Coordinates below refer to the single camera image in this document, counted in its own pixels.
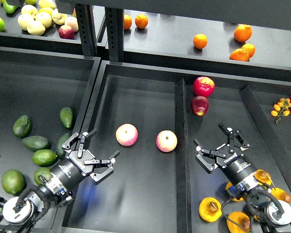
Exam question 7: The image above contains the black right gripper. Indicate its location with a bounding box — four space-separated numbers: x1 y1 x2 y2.
194 123 257 188

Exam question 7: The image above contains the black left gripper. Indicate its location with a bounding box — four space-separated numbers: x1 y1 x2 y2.
50 129 120 191

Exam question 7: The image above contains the dark green avocado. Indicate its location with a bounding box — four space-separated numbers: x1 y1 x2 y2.
22 135 50 151

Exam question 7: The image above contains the yellow pear beside arm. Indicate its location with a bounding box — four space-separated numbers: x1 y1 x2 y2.
225 182 244 202

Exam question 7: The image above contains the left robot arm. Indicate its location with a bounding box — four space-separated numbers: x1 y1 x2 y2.
0 130 119 233

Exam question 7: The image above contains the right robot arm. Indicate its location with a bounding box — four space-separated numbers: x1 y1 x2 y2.
194 123 291 233

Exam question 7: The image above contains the green avocado middle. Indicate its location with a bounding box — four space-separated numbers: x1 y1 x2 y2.
32 149 57 166

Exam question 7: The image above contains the green avocado centre right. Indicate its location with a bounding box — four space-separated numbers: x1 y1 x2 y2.
33 167 53 185

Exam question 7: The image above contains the green avocado upper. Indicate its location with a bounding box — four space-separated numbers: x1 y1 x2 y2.
59 107 74 129

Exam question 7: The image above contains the dark avocado far left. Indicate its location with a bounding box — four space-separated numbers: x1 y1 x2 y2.
13 115 31 138

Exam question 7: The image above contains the light green avocado large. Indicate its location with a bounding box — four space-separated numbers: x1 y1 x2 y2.
1 169 25 195

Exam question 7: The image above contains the yellow pear bottom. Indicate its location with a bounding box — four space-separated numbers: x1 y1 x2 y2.
226 212 251 233

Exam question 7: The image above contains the pale yellow pear front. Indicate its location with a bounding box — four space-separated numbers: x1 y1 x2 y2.
27 20 46 36

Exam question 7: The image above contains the pale yellow pear right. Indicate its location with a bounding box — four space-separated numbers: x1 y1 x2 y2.
51 9 68 25

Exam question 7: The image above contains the pale yellow pear middle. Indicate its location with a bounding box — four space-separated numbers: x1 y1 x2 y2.
35 12 52 29

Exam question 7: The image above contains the pale yellow pear left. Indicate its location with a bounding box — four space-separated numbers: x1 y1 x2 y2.
17 14 34 31

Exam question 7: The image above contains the dark red apple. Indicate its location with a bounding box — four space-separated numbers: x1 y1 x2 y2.
190 96 209 116

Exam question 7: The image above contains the pink apple left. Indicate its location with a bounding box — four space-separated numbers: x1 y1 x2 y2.
115 123 138 146

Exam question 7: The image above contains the pink apple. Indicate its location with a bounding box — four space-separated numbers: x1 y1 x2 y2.
115 123 138 146
156 130 178 152

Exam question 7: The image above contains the pink apple right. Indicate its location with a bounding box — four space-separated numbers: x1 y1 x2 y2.
156 130 178 152

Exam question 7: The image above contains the bright red apple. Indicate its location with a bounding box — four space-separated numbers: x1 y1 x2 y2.
193 76 215 98

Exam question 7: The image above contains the orange cherry tomato cluster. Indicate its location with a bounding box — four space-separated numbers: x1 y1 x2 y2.
271 98 291 124

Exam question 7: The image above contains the black middle divided bin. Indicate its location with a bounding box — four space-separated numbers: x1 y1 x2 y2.
52 61 291 233

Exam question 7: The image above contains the orange right front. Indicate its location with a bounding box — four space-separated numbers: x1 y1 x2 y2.
229 49 250 62

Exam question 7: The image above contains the orange right small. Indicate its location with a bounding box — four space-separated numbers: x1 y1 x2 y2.
242 44 256 58

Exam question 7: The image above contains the orange on shelf middle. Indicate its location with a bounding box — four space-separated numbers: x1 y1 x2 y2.
193 33 208 49

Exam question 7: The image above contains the large orange top right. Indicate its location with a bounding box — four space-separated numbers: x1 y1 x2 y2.
234 24 252 43

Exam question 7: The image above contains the red apple on shelf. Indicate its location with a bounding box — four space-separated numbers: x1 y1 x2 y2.
58 25 75 40

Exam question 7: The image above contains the pink peach on shelf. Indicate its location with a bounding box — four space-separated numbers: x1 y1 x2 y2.
65 16 79 33

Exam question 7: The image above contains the orange on shelf left edge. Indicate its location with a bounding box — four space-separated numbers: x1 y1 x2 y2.
124 14 132 30

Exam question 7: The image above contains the dark avocado by wall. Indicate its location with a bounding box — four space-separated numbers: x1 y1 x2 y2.
55 132 72 160

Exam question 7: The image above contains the black shelf post left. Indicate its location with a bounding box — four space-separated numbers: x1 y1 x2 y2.
75 3 97 57

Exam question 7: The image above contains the black shelf post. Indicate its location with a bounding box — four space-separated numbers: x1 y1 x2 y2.
75 3 97 57
105 7 124 62

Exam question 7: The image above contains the black shelf post right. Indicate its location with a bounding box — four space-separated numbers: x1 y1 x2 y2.
105 7 124 62

